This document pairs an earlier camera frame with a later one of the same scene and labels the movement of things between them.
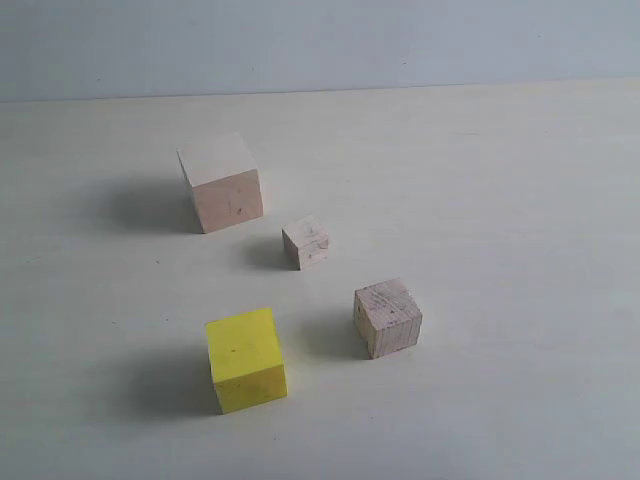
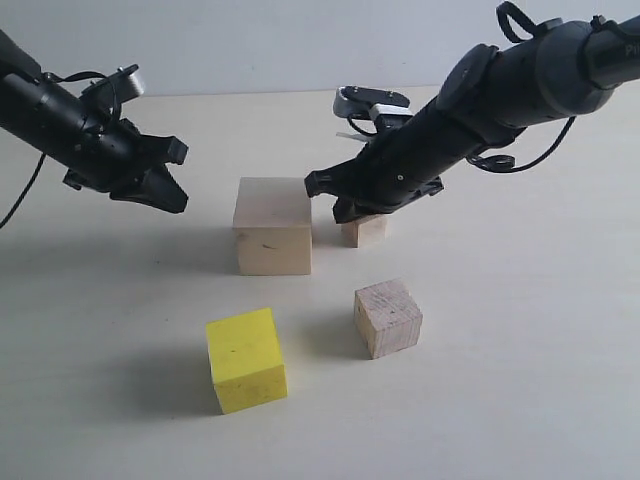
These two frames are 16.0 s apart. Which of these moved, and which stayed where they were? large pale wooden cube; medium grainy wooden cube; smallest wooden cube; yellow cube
Moved: smallest wooden cube; large pale wooden cube
Stayed: yellow cube; medium grainy wooden cube
